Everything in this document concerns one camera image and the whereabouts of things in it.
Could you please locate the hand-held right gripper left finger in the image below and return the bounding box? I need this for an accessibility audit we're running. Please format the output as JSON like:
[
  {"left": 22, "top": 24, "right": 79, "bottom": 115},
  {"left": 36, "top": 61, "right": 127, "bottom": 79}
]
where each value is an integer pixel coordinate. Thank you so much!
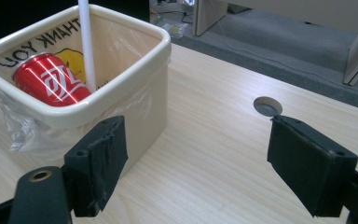
[{"left": 62, "top": 115, "right": 130, "bottom": 218}]

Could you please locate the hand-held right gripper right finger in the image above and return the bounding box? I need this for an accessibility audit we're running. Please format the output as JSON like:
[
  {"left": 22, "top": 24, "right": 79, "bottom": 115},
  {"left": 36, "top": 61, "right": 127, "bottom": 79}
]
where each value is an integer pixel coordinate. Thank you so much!
[{"left": 267, "top": 114, "right": 358, "bottom": 218}]

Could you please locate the cream square bin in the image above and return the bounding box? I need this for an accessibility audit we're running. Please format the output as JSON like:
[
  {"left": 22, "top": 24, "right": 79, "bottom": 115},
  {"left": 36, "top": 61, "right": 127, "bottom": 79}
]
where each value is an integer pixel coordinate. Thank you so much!
[{"left": 0, "top": 3, "right": 172, "bottom": 176}]

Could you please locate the black cable by desk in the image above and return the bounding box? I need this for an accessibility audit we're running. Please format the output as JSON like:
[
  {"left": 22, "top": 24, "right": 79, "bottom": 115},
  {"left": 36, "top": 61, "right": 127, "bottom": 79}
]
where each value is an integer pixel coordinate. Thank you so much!
[{"left": 150, "top": 9, "right": 194, "bottom": 25}]

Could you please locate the clear printed plastic bin liner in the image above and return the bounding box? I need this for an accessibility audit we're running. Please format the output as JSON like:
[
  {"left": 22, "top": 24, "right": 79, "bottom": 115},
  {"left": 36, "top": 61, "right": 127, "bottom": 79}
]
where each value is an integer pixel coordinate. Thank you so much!
[{"left": 0, "top": 13, "right": 170, "bottom": 154}]

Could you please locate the clear plastic bag with yellow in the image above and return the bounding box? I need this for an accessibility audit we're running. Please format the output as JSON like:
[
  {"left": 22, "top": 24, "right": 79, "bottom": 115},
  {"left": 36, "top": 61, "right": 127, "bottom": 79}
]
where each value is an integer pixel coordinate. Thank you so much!
[{"left": 160, "top": 21, "right": 189, "bottom": 39}]

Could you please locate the black curtain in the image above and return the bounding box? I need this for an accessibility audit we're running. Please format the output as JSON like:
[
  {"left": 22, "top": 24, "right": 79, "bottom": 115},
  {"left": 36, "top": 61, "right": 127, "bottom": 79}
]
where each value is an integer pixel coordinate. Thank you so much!
[{"left": 0, "top": 0, "right": 151, "bottom": 49}]

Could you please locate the red drink can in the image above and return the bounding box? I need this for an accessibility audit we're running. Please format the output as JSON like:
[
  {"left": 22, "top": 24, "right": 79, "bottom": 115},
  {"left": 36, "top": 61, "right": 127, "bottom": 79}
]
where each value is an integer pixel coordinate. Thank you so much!
[{"left": 12, "top": 51, "right": 92, "bottom": 108}]

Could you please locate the white straw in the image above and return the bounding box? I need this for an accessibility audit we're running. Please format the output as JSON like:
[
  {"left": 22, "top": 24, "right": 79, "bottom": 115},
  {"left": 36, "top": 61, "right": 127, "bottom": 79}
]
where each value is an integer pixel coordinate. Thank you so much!
[{"left": 76, "top": 0, "right": 98, "bottom": 93}]

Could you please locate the white floor cable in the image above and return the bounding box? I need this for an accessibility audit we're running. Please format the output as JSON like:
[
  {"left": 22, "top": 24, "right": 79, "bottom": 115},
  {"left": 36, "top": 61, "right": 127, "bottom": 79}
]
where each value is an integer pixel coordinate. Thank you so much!
[{"left": 209, "top": 0, "right": 358, "bottom": 105}]

